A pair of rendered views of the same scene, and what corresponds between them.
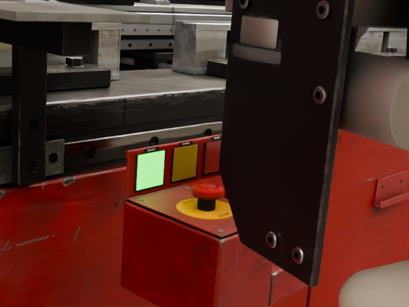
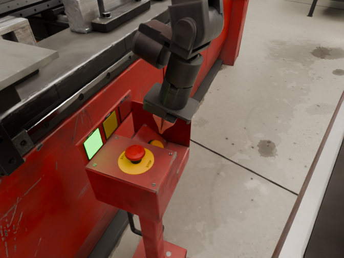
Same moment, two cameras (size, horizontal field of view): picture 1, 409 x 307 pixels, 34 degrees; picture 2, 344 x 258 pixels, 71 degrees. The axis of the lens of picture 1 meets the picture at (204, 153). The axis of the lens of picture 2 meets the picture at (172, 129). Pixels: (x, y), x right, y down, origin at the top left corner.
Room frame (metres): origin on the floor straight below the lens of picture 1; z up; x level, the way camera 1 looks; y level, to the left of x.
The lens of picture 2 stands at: (0.43, 0.03, 1.15)
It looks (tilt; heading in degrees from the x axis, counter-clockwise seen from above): 42 degrees down; 340
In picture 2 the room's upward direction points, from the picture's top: straight up
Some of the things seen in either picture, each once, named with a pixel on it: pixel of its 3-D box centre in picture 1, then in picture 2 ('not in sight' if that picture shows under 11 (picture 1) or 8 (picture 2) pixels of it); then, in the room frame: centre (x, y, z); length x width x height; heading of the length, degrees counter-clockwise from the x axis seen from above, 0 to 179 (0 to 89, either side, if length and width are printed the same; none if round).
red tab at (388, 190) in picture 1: (393, 189); not in sight; (1.57, -0.47, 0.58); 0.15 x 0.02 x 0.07; 137
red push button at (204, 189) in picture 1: (206, 199); (135, 156); (0.75, -0.01, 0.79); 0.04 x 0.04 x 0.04
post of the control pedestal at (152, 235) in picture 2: not in sight; (152, 228); (0.79, -0.03, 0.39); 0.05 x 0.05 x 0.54; 49
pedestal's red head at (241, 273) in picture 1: (223, 222); (143, 152); (0.79, -0.03, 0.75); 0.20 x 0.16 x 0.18; 139
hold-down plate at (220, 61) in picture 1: (267, 66); (124, 13); (1.33, -0.11, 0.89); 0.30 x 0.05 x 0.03; 137
